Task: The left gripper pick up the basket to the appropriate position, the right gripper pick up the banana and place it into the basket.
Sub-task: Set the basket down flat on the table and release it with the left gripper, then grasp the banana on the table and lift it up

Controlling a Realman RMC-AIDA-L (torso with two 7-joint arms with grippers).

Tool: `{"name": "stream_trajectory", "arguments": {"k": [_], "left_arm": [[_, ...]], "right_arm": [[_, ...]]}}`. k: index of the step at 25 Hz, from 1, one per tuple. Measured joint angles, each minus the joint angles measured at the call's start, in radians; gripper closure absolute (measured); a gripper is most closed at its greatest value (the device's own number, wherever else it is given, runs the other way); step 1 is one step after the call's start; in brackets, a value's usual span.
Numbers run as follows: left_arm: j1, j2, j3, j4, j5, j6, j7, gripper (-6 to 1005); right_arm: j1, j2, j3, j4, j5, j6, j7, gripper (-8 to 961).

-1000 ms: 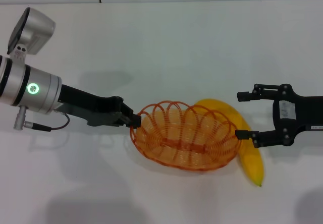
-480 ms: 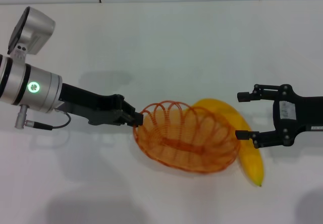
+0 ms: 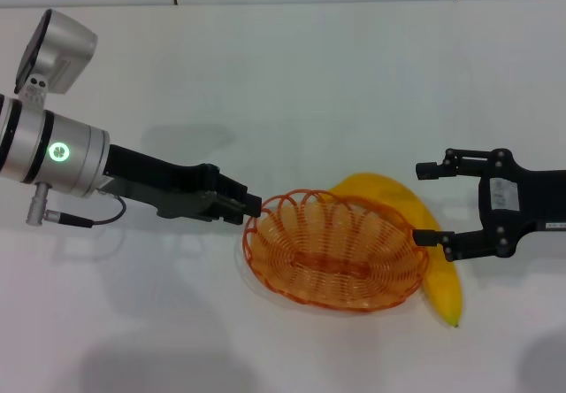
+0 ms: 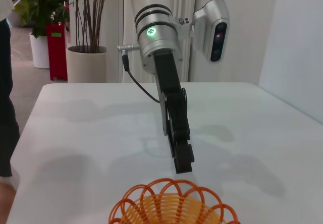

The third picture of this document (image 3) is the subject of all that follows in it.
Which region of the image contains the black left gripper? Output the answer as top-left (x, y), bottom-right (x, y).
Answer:
top-left (95, 143), bottom-right (262, 226)

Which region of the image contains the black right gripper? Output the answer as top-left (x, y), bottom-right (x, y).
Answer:
top-left (412, 148), bottom-right (566, 263)

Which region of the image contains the yellow banana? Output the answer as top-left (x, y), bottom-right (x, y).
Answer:
top-left (329, 171), bottom-right (463, 328)

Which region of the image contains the orange wire basket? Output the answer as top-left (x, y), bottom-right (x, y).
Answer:
top-left (241, 189), bottom-right (429, 312)

